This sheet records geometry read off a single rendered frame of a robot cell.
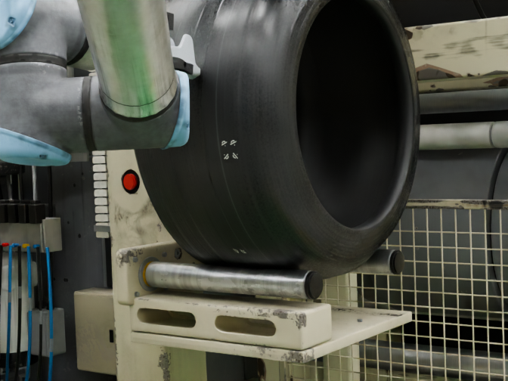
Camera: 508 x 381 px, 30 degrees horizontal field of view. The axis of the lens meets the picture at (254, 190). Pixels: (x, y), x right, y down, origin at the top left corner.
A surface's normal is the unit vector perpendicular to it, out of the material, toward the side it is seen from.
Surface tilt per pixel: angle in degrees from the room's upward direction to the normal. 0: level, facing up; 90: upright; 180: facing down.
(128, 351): 90
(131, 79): 152
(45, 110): 83
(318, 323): 90
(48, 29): 83
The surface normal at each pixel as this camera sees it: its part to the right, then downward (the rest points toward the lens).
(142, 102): 0.29, 0.87
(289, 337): -0.58, 0.07
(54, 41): 0.78, -0.11
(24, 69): 0.10, -0.11
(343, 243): 0.77, 0.18
